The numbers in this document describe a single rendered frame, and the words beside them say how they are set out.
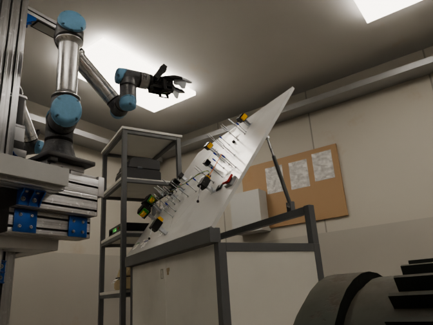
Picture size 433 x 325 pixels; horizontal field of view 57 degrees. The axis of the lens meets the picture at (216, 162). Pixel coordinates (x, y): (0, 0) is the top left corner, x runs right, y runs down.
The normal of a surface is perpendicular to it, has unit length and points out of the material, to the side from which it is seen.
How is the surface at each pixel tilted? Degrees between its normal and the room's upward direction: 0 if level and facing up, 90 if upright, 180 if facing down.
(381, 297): 35
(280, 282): 90
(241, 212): 90
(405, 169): 90
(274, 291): 90
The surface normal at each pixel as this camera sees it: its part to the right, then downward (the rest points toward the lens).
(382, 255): -0.58, -0.22
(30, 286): 0.81, -0.23
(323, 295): -0.44, -0.89
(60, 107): 0.48, -0.18
